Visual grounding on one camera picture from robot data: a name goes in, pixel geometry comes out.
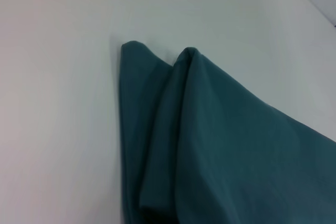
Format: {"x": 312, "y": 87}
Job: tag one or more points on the teal blue t-shirt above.
{"x": 223, "y": 142}

